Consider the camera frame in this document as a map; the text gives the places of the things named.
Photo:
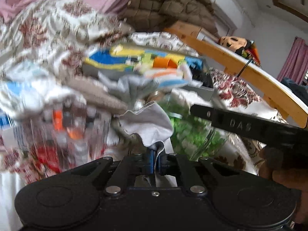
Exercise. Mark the orange sock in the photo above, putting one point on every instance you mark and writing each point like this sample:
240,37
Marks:
164,63

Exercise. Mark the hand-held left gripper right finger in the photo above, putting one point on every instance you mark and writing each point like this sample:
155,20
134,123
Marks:
163,164

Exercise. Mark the floral satin blanket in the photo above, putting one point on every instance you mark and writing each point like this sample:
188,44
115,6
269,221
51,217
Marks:
48,24

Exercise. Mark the dark blue cloth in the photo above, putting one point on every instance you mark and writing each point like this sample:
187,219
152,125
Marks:
297,87

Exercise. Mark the grey box with cartoon print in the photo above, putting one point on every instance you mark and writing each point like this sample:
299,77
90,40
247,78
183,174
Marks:
108,62

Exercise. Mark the dark grey cloth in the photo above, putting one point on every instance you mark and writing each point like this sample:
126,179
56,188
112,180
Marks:
134,86

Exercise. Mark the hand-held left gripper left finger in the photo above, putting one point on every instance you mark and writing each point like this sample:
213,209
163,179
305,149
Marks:
149,162

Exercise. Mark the person's right hand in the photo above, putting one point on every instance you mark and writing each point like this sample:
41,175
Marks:
284,175

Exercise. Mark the beige knitted cloth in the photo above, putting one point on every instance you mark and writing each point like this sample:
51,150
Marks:
96,96

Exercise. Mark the brown quilted jacket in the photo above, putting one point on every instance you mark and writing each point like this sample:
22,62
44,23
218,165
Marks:
168,2

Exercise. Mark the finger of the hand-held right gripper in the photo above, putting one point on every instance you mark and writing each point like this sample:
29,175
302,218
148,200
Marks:
203,113

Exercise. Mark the pink curtain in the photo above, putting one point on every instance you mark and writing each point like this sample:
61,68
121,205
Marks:
292,60

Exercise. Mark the cartoon plush toy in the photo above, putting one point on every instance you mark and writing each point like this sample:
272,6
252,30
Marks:
231,44

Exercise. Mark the glass jar of green pieces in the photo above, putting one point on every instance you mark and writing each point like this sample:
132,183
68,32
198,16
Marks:
192,137

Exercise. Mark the light grey cloth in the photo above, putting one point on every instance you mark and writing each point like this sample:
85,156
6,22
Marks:
146,122

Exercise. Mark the white air conditioner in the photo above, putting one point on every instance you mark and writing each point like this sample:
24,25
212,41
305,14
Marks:
223,2

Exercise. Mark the wooden bed frame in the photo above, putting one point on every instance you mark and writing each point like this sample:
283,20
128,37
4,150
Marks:
264,77

